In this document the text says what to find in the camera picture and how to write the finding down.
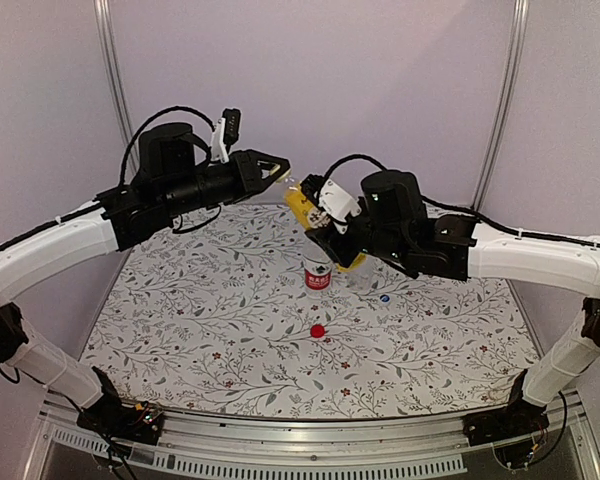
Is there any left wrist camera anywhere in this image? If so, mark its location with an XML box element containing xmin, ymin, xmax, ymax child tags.
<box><xmin>210</xmin><ymin>108</ymin><xmax>241</xmax><ymax>163</ymax></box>

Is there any red bottle cap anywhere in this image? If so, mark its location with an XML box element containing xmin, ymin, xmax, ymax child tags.
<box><xmin>310</xmin><ymin>324</ymin><xmax>326</xmax><ymax>338</ymax></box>

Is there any red cap water bottle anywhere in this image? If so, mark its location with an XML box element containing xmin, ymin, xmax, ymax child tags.
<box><xmin>302</xmin><ymin>240</ymin><xmax>333</xmax><ymax>299</ymax></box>

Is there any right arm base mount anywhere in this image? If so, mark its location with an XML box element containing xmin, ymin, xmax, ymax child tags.
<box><xmin>462</xmin><ymin>371</ymin><xmax>549</xmax><ymax>470</ymax></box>

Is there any right metal frame post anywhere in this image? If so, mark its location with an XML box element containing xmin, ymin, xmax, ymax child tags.
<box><xmin>471</xmin><ymin>0</ymin><xmax>530</xmax><ymax>211</ymax></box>

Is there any metal frame post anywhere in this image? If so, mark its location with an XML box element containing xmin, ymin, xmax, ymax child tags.
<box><xmin>93</xmin><ymin>0</ymin><xmax>132</xmax><ymax>142</ymax></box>
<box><xmin>471</xmin><ymin>0</ymin><xmax>530</xmax><ymax>211</ymax></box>

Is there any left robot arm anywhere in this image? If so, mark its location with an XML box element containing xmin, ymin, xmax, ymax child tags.
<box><xmin>0</xmin><ymin>118</ymin><xmax>290</xmax><ymax>434</ymax></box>

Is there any aluminium front rail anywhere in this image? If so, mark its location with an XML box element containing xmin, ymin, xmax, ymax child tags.
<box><xmin>23</xmin><ymin>390</ymin><xmax>600</xmax><ymax>479</ymax></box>

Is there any clear plastic bottle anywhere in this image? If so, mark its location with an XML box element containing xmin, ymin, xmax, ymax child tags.
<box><xmin>345</xmin><ymin>256</ymin><xmax>375</xmax><ymax>292</ymax></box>

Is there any pale yellow bottle cap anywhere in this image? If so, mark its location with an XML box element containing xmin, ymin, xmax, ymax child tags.
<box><xmin>276</xmin><ymin>169</ymin><xmax>294</xmax><ymax>185</ymax></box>

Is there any left metal frame post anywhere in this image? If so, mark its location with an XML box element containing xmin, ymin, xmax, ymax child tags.
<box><xmin>93</xmin><ymin>0</ymin><xmax>132</xmax><ymax>142</ymax></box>

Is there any yellow juice bottle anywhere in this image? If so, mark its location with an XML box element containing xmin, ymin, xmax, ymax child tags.
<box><xmin>283</xmin><ymin>180</ymin><xmax>349</xmax><ymax>272</ymax></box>

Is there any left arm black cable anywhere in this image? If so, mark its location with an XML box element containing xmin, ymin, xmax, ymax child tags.
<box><xmin>118</xmin><ymin>105</ymin><xmax>216</xmax><ymax>189</ymax></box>

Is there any floral table mat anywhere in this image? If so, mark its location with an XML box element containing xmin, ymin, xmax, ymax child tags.
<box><xmin>82</xmin><ymin>205</ymin><xmax>538</xmax><ymax>419</ymax></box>

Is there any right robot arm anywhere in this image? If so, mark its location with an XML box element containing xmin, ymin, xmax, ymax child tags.
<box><xmin>300</xmin><ymin>170</ymin><xmax>600</xmax><ymax>436</ymax></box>

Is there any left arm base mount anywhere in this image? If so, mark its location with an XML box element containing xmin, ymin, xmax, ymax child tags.
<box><xmin>77</xmin><ymin>367</ymin><xmax>165</xmax><ymax>446</ymax></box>

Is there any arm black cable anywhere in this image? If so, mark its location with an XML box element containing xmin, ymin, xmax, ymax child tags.
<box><xmin>118</xmin><ymin>105</ymin><xmax>216</xmax><ymax>189</ymax></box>
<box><xmin>549</xmin><ymin>349</ymin><xmax>600</xmax><ymax>451</ymax></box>

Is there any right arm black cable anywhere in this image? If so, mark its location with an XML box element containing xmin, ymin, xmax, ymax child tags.
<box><xmin>549</xmin><ymin>349</ymin><xmax>600</xmax><ymax>451</ymax></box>

